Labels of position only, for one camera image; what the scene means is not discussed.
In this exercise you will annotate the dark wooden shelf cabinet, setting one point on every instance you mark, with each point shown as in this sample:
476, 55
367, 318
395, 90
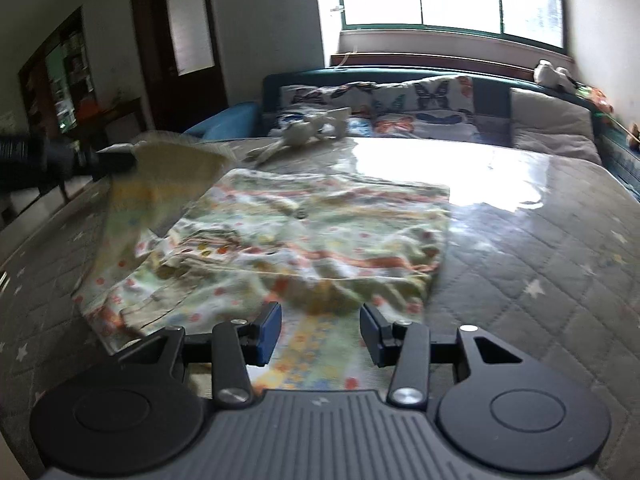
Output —
55, 75

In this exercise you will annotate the small brown plush toys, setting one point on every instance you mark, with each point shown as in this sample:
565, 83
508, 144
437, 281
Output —
634, 136

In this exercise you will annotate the pink flower toy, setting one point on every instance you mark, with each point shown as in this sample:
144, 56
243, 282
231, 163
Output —
595, 96

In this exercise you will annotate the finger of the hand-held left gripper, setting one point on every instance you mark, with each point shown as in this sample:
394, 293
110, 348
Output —
115, 164

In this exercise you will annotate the patterned pastel fleece garment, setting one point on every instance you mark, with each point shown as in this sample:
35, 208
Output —
310, 240

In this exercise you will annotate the white plush rabbit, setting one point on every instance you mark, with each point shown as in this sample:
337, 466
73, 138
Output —
300, 132

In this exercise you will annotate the panda plush toy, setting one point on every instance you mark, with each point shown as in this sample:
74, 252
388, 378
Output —
552, 74

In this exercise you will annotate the butterfly print pillow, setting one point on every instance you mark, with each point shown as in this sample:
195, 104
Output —
320, 97
430, 105

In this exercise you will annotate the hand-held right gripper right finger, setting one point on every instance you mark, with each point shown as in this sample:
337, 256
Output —
374, 337

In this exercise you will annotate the plain grey pillow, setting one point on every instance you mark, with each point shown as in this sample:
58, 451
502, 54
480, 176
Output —
550, 122

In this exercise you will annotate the grey quilted star table cover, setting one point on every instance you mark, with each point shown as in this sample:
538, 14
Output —
525, 285

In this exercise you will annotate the dark wooden door frosted glass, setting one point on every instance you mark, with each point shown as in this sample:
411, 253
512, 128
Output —
155, 60

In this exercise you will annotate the blue footstool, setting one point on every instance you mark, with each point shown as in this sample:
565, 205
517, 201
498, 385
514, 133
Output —
225, 120

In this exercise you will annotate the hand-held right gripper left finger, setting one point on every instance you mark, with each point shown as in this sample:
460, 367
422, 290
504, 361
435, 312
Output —
270, 334

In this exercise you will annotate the orange bag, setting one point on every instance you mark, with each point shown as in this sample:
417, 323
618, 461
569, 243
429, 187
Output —
87, 111

